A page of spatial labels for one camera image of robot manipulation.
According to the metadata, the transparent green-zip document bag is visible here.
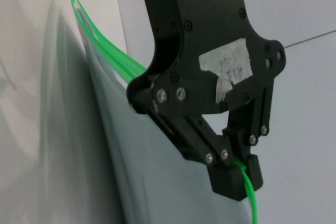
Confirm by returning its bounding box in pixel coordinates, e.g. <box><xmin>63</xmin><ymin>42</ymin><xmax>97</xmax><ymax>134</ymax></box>
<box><xmin>41</xmin><ymin>0</ymin><xmax>260</xmax><ymax>224</ymax></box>

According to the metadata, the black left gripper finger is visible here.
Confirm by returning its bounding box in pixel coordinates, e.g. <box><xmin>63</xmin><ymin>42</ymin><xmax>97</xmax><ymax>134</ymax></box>
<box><xmin>146</xmin><ymin>111</ymin><xmax>248</xmax><ymax>202</ymax></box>
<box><xmin>222</xmin><ymin>80</ymin><xmax>276</xmax><ymax>191</ymax></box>

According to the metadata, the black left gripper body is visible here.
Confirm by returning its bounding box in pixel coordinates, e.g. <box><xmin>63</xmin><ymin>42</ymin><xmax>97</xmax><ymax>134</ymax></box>
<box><xmin>125</xmin><ymin>0</ymin><xmax>287</xmax><ymax>120</ymax></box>

